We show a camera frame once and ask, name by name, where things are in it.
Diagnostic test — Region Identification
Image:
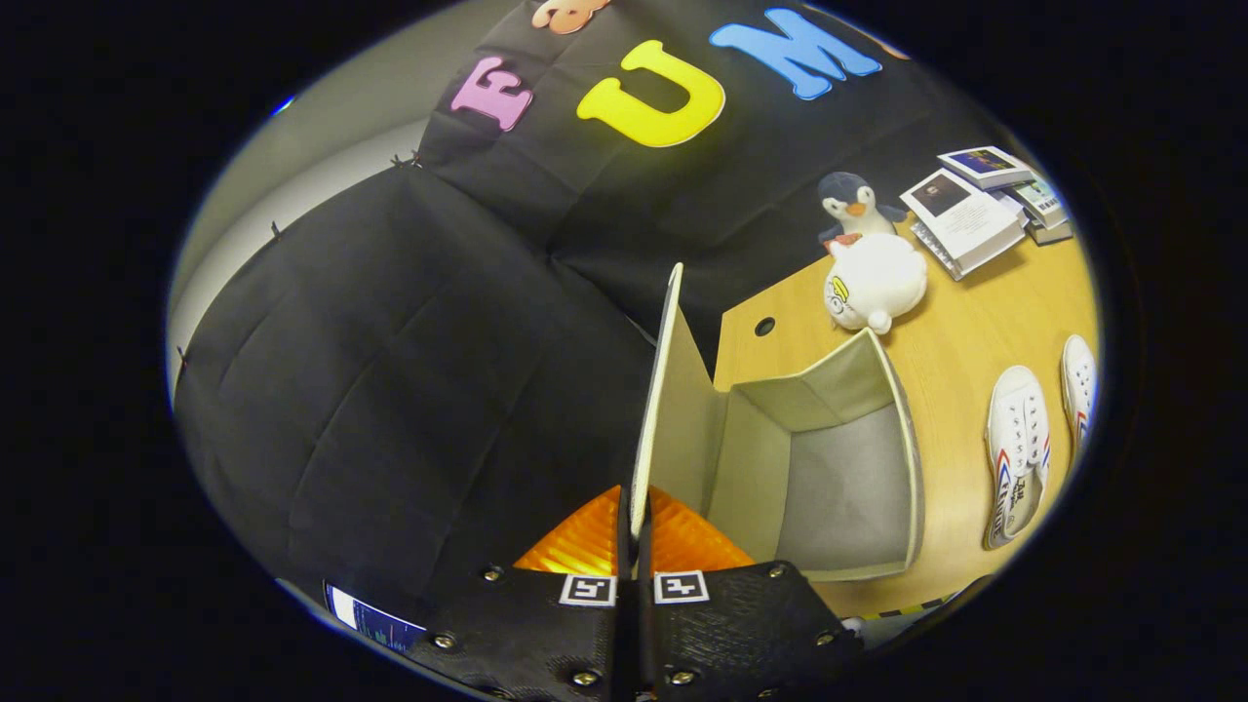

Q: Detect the white round plush toy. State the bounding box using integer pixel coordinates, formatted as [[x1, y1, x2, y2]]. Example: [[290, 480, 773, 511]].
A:
[[824, 232, 929, 336]]

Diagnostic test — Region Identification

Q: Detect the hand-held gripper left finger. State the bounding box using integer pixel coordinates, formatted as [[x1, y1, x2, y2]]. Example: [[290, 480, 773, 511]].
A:
[[405, 485, 640, 702]]

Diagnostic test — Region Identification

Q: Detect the black backdrop cloth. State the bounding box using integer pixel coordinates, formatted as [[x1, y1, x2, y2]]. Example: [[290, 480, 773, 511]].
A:
[[174, 0, 1015, 625]]

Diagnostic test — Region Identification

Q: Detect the white book with dark portrait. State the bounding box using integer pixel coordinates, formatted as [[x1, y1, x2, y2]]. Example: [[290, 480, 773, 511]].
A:
[[899, 168, 1029, 282]]

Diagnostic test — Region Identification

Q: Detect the grey penguin plush toy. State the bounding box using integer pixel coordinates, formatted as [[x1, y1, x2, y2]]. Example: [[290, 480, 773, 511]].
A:
[[817, 172, 910, 247]]

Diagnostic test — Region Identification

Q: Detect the blue lit screen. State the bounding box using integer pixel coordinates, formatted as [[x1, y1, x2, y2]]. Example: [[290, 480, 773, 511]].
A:
[[324, 582, 428, 653]]

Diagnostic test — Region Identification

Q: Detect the white striped canvas shoe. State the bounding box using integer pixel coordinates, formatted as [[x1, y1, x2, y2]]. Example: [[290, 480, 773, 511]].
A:
[[984, 366, 1053, 550], [1061, 334, 1099, 459]]

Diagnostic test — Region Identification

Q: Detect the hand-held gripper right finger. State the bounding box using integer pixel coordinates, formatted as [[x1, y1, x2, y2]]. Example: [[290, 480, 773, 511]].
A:
[[639, 485, 864, 702]]

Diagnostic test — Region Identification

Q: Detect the book with pale teal cover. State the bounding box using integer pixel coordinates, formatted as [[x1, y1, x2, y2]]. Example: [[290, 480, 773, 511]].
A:
[[1009, 178, 1070, 231]]

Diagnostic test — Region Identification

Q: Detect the book with blue picture cover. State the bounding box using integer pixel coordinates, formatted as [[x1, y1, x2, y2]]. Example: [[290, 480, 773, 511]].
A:
[[938, 145, 1036, 191]]

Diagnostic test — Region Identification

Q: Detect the grey fabric storage box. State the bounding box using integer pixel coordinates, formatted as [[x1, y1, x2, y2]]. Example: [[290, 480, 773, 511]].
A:
[[632, 263, 925, 583]]

